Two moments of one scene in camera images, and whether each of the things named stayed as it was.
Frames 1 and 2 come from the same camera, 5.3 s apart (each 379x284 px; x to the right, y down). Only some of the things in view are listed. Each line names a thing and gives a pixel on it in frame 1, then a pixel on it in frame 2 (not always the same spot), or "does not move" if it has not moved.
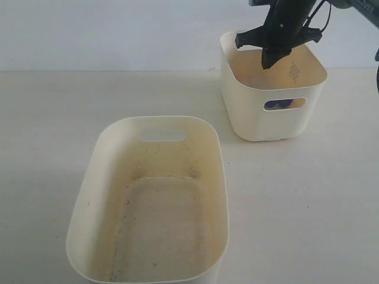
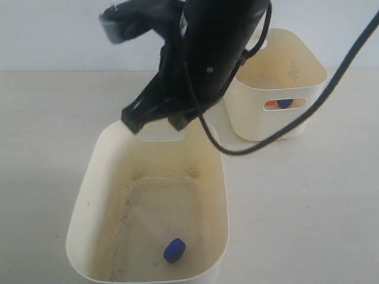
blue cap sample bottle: [271, 105] to [174, 250]
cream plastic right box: [280, 102] does not move
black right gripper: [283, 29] to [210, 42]
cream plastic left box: [149, 205] does not move
